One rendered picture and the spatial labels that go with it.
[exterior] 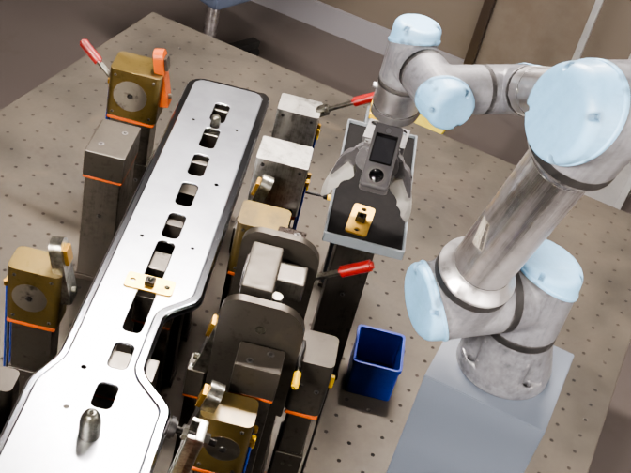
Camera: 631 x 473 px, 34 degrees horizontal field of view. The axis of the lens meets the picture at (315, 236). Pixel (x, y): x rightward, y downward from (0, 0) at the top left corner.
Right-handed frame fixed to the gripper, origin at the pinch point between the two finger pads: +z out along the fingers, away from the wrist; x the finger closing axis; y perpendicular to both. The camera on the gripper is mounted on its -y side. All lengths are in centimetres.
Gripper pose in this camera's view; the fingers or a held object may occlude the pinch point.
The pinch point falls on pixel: (362, 211)
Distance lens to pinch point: 178.0
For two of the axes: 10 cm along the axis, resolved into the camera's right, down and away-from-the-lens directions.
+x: -9.5, -3.1, 0.7
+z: -2.0, 7.6, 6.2
